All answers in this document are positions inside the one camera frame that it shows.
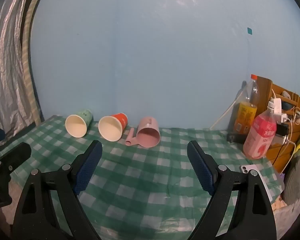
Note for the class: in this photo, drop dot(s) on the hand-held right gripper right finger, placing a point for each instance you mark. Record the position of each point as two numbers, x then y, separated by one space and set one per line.
203 171

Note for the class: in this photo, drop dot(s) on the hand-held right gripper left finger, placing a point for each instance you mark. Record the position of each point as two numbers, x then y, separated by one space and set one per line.
87 171

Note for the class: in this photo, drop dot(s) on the green paper cup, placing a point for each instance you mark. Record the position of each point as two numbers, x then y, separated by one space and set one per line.
76 126

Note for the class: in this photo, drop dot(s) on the red paper cup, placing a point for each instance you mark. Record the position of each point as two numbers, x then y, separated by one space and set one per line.
110 128

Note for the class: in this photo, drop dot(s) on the small black box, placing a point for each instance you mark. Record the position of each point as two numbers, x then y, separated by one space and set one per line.
236 138

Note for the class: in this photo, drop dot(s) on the white smartphone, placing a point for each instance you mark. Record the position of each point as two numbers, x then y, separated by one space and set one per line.
250 168

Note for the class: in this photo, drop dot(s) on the green checkered tablecloth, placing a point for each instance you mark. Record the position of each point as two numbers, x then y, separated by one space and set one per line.
145 170

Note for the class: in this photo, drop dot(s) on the pink drink bottle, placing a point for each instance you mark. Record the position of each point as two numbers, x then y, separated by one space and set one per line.
260 137

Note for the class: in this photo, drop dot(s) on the striped beige cloth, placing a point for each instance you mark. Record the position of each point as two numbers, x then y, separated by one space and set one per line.
27 75

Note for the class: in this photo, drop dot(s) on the silver crinkled curtain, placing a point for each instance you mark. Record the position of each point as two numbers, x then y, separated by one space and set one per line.
5 67

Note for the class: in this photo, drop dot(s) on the orange drink bottle red cap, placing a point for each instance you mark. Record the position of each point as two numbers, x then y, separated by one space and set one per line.
246 112

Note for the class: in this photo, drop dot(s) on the wooden shelf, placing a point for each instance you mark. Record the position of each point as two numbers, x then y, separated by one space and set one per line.
280 152

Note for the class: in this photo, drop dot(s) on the grey bedding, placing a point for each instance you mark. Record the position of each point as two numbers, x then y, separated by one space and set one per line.
298 177

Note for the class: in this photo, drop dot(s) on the white charger plug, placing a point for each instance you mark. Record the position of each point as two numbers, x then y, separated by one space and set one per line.
276 106

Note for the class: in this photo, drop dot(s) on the green wall sticker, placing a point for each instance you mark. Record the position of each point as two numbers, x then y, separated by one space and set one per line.
250 31

